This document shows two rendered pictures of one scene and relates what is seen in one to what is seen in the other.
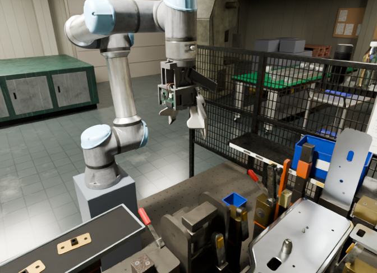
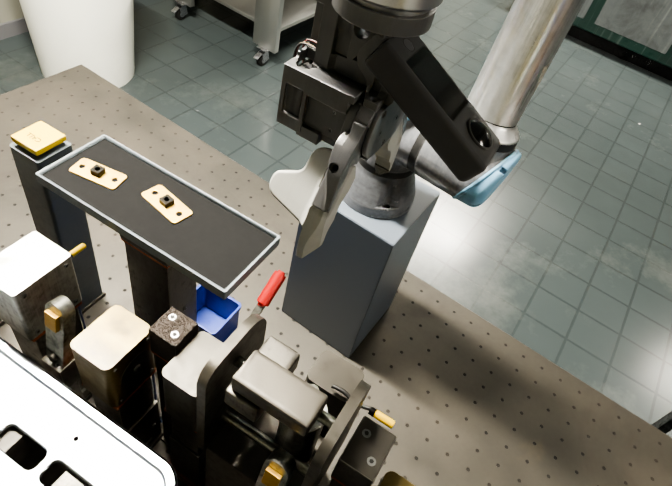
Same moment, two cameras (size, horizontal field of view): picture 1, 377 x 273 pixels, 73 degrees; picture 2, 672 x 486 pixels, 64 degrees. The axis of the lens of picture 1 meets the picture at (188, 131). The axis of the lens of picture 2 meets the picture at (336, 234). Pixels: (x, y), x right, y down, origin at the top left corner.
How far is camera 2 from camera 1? 57 cm
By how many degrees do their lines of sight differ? 53
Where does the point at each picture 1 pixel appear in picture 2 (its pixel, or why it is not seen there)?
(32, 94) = (655, 1)
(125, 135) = not seen: hidden behind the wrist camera
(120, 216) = (246, 244)
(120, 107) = (480, 83)
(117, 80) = (518, 12)
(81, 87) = not seen: outside the picture
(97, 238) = (183, 229)
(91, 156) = not seen: hidden behind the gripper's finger
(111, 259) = (300, 312)
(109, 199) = (337, 225)
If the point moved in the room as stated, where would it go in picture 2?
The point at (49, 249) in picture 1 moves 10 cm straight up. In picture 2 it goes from (150, 179) to (146, 130)
